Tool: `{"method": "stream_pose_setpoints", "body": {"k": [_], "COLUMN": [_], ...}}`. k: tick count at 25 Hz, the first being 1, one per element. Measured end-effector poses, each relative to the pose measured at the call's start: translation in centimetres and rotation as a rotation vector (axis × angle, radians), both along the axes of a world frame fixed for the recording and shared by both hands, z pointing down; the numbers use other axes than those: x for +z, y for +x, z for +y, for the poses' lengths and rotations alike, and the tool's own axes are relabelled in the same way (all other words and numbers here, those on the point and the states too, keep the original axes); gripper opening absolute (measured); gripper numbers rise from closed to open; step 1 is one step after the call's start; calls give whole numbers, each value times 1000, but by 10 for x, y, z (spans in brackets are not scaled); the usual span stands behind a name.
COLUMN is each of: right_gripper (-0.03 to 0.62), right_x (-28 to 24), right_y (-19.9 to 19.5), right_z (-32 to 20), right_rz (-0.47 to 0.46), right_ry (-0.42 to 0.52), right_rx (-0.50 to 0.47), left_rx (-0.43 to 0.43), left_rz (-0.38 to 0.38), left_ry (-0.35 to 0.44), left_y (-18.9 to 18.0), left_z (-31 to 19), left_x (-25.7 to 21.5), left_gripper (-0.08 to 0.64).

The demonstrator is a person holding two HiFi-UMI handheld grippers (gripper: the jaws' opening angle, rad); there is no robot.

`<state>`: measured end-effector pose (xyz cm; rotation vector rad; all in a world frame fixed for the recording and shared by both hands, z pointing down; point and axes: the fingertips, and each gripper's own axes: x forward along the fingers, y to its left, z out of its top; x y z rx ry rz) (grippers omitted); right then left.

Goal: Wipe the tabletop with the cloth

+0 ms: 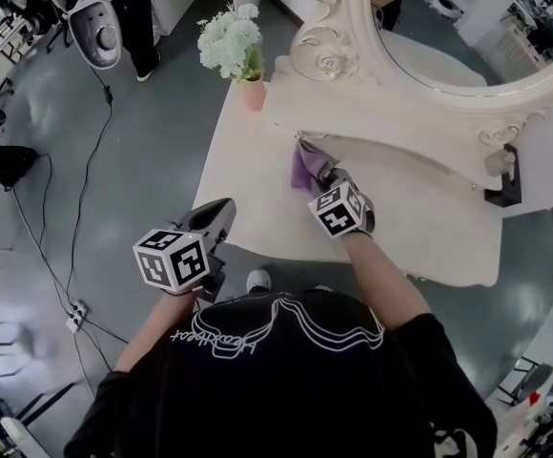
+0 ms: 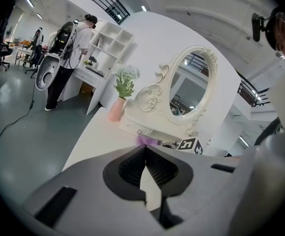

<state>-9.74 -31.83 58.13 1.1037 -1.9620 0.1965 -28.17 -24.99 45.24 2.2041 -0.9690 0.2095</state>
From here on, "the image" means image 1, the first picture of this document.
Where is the clear glass perfume bottle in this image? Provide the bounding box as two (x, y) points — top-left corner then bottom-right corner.
(483, 149), (517, 177)

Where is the white dressing table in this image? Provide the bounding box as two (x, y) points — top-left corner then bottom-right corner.
(193, 81), (504, 288)

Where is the person's left shoe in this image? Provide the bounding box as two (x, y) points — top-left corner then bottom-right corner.
(246, 268), (273, 296)

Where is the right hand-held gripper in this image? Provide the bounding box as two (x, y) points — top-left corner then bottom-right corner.
(304, 167), (379, 239)

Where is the white artificial flower bouquet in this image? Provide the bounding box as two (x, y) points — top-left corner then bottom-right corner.
(196, 2), (266, 84)

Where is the person's black printed t-shirt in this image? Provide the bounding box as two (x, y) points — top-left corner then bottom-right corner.
(64, 289), (500, 458)

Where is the person's left forearm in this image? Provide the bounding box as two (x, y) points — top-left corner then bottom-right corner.
(113, 287), (197, 374)

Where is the pink vase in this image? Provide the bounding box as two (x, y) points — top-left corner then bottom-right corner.
(241, 76), (268, 113)

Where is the grey chair black frame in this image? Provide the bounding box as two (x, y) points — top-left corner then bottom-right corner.
(495, 355), (553, 407)

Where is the black floor cable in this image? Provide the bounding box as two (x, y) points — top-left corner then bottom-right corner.
(83, 317), (131, 348)
(64, 67), (115, 305)
(7, 186), (75, 315)

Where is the white power strip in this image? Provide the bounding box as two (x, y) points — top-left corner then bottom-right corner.
(65, 301), (89, 335)

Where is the oval mirror ornate white frame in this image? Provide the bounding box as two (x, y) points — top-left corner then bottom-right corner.
(262, 0), (553, 196)

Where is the person's right forearm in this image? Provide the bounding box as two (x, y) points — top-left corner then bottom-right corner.
(340, 229), (433, 334)

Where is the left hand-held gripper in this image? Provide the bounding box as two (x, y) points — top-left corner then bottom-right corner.
(132, 197), (238, 304)

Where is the purple cloth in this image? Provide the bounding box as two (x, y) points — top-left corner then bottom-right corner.
(289, 138), (342, 192)

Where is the black tissue box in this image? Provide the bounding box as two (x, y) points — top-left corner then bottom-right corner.
(483, 143), (523, 208)

